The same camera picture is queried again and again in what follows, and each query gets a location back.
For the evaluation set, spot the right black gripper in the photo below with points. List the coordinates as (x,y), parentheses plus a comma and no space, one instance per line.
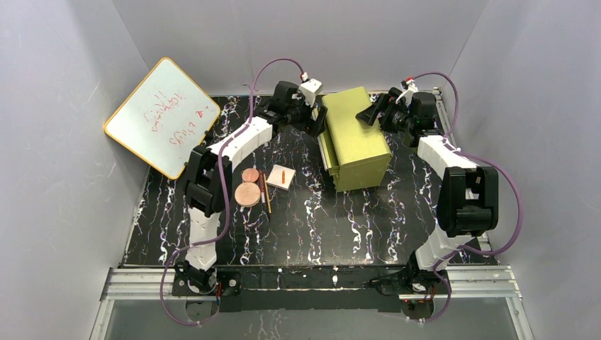
(379,109)

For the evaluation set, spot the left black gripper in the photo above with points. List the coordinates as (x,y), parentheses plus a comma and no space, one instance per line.
(312,119)

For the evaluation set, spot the green drawer cabinet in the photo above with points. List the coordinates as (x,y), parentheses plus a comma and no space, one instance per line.
(355,155)

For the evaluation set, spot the white square makeup box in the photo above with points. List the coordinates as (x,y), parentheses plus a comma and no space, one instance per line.
(281,177)

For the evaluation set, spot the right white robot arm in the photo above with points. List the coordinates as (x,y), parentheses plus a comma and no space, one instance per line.
(468,197)

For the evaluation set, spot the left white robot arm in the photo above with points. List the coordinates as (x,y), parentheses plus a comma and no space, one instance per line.
(208,173)

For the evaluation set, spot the gold makeup pencil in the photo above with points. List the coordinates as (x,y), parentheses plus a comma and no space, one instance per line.
(266,190)

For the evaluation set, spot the red and black makeup pen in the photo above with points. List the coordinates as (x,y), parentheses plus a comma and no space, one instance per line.
(262,188)

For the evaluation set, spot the small round pink compact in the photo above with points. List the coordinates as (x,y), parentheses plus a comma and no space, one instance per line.
(250,175)

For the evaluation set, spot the large round pink compact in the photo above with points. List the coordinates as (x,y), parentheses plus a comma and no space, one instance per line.
(247,194)

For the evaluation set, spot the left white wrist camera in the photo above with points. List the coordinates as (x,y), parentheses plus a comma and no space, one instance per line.
(310,88)

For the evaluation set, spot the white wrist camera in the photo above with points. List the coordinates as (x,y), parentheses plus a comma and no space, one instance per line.
(409,88)
(310,88)

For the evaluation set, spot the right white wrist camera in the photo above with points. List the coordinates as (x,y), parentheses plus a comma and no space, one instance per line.
(409,88)

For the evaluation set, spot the whiteboard with yellow frame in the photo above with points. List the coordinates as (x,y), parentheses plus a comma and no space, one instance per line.
(164,118)

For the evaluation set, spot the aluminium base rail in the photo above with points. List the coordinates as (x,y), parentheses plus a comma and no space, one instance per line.
(310,303)

